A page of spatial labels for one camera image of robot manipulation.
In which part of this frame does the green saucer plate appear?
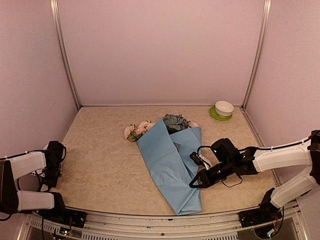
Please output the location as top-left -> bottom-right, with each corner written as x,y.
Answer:
209,105 -> 234,121

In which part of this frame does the aluminium corner post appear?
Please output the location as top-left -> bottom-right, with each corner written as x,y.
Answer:
50,0 -> 82,111
241,0 -> 272,112

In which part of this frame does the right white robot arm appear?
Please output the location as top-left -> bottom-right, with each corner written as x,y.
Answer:
189,130 -> 320,222

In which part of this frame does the left aluminium corner post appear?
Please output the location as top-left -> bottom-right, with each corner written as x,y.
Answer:
50,0 -> 82,111

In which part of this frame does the blue paper cup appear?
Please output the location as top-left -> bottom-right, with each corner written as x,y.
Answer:
43,144 -> 67,168

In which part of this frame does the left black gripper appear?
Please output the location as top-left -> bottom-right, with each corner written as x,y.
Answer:
41,160 -> 61,188

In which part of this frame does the blue wrapping paper sheet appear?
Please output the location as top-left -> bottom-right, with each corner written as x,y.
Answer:
137,120 -> 203,216

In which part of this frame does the aluminium front frame rail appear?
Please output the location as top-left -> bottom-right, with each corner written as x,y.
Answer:
17,197 -> 308,240

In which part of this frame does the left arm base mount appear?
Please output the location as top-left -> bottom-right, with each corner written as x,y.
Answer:
38,192 -> 87,229

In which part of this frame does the pink fake rose stem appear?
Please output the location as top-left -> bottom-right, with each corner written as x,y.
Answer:
136,120 -> 155,134

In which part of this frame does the white ceramic bowl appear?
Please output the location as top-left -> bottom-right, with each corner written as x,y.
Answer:
214,100 -> 235,117

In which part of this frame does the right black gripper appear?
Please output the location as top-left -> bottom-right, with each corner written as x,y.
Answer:
189,158 -> 235,189

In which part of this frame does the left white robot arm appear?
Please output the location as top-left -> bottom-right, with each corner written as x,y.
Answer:
0,141 -> 70,223

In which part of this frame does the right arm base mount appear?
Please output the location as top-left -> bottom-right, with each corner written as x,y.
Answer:
238,193 -> 284,228

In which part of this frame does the small pink rose stem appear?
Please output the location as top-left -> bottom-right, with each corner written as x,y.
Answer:
123,124 -> 144,142

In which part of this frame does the right aluminium corner post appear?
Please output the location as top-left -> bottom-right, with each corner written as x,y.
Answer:
241,0 -> 272,112

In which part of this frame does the blue fake hydrangea flower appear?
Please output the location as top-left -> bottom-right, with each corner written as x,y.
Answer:
162,114 -> 191,135

